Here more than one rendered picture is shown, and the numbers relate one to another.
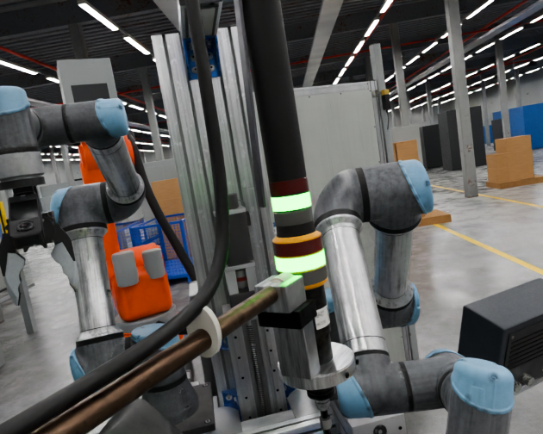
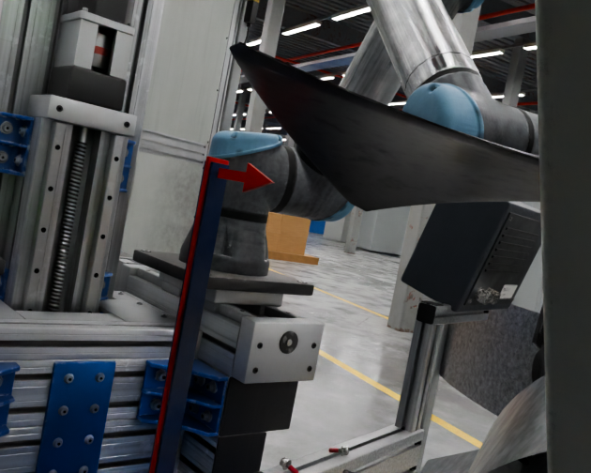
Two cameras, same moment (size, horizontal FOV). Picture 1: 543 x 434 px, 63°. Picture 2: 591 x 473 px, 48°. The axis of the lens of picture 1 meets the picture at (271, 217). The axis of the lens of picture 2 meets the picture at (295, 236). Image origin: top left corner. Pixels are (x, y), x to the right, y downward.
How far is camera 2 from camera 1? 0.62 m
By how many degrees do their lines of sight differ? 32
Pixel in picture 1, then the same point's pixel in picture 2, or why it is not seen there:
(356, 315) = (447, 29)
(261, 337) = (98, 172)
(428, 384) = not seen: hidden behind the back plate
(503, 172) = (273, 238)
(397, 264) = (385, 90)
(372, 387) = (489, 108)
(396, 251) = not seen: hidden behind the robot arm
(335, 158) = (165, 52)
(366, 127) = (217, 32)
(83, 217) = not seen: outside the picture
